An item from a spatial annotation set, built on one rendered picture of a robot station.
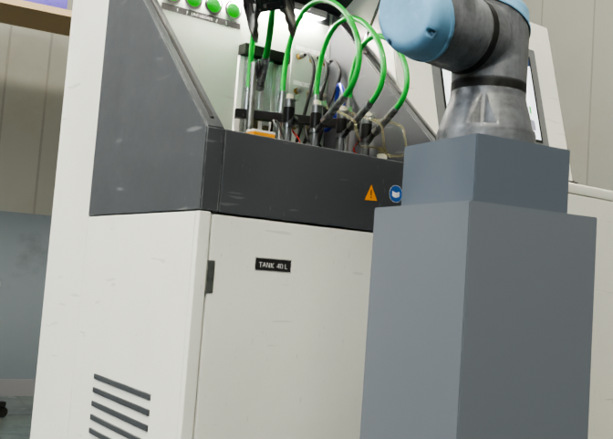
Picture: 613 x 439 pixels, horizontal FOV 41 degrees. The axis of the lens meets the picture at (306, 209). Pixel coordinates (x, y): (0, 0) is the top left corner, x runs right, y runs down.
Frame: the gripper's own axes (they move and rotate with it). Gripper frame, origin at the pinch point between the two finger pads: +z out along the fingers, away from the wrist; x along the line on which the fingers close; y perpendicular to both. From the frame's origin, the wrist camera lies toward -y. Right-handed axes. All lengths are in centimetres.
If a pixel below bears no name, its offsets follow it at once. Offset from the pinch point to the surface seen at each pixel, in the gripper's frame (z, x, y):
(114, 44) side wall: 5.8, -38.5, -19.0
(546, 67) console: 56, 84, -61
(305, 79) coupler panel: 36, 6, -41
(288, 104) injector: 20.5, 0.8, -3.7
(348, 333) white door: 47, 6, 47
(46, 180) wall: 150, -128, -181
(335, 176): 20.8, 8.2, 27.1
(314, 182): 19.4, 3.7, 30.0
